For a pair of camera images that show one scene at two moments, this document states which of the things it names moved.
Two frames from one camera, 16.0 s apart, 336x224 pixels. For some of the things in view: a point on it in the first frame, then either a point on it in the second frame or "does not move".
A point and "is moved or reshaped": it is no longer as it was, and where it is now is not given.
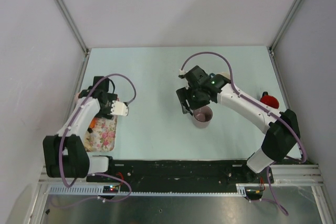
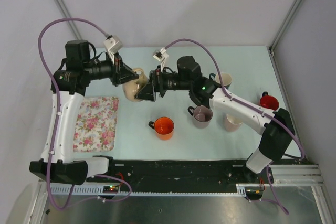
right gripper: [184, 94] to [148, 93]
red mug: [269, 100] does not move
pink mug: [76, 98] is moved or reshaped
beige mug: [88, 141] to [131, 88]
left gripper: [106, 114] to [121, 72]
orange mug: [93, 123] to [164, 127]
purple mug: [202, 116] does not move
